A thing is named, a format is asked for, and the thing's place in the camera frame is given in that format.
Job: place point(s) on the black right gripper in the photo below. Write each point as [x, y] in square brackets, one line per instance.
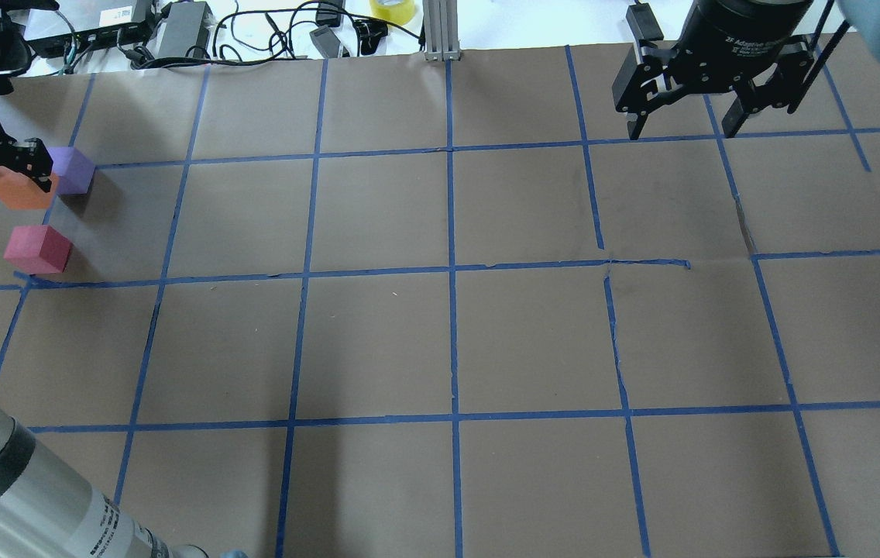
[746, 27]

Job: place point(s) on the orange foam block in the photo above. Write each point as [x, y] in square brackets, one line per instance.
[19, 193]

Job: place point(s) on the purple foam block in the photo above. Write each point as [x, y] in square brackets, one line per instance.
[72, 172]

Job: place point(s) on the red foam block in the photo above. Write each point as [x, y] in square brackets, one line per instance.
[38, 249]

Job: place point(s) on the grey power brick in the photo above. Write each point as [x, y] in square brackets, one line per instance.
[185, 30]

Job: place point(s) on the yellow tape roll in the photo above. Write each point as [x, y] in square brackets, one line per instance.
[399, 12]

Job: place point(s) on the black network switch box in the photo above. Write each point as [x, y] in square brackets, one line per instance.
[95, 24]

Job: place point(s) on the aluminium extrusion post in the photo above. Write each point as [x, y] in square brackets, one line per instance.
[440, 29]

